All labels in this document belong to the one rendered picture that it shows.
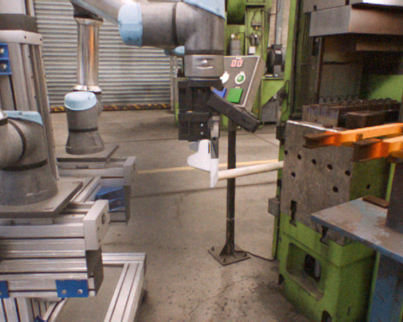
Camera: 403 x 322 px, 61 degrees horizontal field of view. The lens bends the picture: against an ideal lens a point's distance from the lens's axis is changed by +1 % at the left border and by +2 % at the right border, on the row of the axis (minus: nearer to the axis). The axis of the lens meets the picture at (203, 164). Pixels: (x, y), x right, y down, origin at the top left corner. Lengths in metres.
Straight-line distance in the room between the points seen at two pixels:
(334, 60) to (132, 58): 7.62
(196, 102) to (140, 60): 8.46
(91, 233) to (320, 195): 0.94
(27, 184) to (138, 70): 8.25
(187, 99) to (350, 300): 1.29
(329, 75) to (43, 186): 1.35
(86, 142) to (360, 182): 1.07
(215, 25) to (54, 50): 8.54
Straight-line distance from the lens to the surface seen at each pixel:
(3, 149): 0.86
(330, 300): 1.66
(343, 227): 1.08
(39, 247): 1.03
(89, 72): 1.54
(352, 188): 1.41
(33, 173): 0.98
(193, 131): 0.66
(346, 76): 1.88
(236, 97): 1.74
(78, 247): 0.99
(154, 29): 0.66
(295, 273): 1.84
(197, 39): 0.64
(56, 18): 9.16
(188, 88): 0.66
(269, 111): 6.82
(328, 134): 0.96
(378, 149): 0.91
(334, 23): 1.51
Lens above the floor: 1.16
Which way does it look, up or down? 17 degrees down
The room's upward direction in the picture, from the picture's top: straight up
